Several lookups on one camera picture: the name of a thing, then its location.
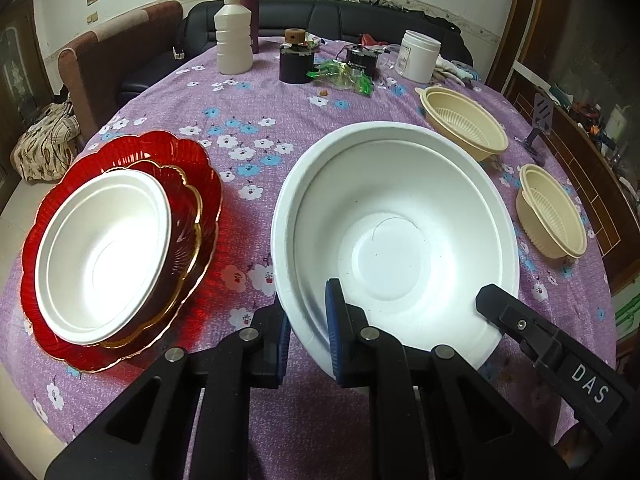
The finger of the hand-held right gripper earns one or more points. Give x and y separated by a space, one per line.
505 310

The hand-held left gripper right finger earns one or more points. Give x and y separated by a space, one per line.
334 340

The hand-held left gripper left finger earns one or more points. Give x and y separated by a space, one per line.
284 345

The cream ribbed plastic bowl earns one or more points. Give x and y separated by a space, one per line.
465 120
550 210

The white foam bowl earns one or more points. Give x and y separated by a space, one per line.
400 220
100 255

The red gold-rimmed labelled plate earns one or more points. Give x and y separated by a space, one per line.
185 225

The plain red scalloped plate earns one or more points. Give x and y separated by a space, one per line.
150 147

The green white bag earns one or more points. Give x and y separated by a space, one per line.
627 310

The brick-patterned wooden counter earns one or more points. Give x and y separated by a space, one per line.
590 175

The grey phone stand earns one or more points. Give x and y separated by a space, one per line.
544 110

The purple floral tablecloth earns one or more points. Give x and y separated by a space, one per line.
280 120

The white work gloves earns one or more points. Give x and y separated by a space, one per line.
452 70

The green snack packets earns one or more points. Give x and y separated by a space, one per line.
340 75

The white plastic jar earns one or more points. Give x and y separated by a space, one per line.
417 57

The black cylinder device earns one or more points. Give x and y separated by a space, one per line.
295 67

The clear plastic cup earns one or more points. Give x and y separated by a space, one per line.
393 57

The black battery device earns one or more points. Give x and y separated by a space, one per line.
362 58

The small wooden spool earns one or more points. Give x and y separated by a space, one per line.
294 36

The white plastic bottle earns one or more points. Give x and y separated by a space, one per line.
232 40

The patterned cloth bag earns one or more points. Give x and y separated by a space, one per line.
42 140

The black leather sofa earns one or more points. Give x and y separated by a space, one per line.
310 15

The brown upholstered chair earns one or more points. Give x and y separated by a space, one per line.
100 70

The clothes on sofa back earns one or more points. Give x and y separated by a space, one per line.
380 2

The dark wooden door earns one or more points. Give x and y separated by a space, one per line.
20 60

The wooden door frame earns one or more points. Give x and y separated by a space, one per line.
525 10

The wall socket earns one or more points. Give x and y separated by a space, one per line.
92 17

